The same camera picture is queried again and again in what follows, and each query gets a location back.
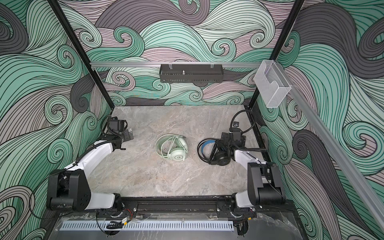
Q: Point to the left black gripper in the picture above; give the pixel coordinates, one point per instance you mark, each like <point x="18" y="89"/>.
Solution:
<point x="128" y="134"/>

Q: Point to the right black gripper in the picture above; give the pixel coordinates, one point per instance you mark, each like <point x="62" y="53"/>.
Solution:
<point x="225" y="138"/>

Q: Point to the black headphones with blue band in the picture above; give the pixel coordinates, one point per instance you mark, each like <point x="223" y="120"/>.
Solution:
<point x="220" y="154"/>

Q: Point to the mint green headphones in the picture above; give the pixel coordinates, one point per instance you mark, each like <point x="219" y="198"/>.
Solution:
<point x="172" y="147"/>

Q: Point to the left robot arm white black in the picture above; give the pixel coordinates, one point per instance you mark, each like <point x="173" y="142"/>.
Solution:
<point x="69" y="190"/>

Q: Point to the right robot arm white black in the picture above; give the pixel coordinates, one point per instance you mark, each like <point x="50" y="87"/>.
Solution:
<point x="264" y="181"/>

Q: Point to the black frame post right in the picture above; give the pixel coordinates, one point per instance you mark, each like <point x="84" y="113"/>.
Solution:
<point x="297" y="6"/>

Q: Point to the black frame post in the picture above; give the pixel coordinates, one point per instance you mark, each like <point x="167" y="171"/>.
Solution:
<point x="80" y="50"/>
<point x="297" y="6"/>

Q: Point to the clear plastic wall bin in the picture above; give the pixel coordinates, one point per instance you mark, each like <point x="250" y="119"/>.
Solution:
<point x="272" y="83"/>

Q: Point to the aluminium horizontal rail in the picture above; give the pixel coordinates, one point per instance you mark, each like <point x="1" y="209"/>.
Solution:
<point x="107" y="64"/>

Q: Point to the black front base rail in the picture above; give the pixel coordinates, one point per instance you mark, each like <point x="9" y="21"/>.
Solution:
<point x="220" y="206"/>

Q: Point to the black perforated wall tray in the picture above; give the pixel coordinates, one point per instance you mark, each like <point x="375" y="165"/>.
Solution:
<point x="191" y="74"/>

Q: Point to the white slotted cable duct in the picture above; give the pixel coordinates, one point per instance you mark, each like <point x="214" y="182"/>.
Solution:
<point x="221" y="226"/>

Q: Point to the black frame post left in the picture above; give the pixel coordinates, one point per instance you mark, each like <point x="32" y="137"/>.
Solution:
<point x="80" y="50"/>

